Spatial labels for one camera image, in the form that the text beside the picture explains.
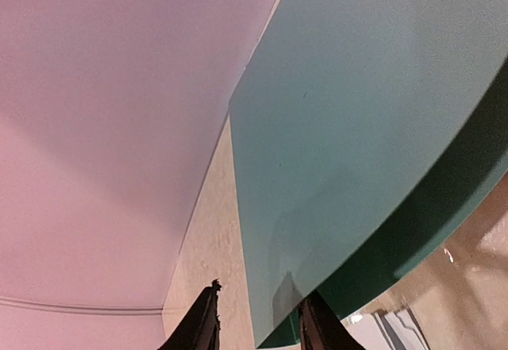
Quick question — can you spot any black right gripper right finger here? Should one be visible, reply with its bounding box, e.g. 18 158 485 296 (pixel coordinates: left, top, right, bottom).
298 290 362 350

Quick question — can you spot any green file folder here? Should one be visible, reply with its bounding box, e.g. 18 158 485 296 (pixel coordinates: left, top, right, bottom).
229 0 507 348

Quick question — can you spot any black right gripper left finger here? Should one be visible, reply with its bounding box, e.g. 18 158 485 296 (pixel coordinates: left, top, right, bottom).
159 279 221 350

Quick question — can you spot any white paper stack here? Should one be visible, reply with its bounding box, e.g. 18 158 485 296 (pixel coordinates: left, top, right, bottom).
344 306 430 350

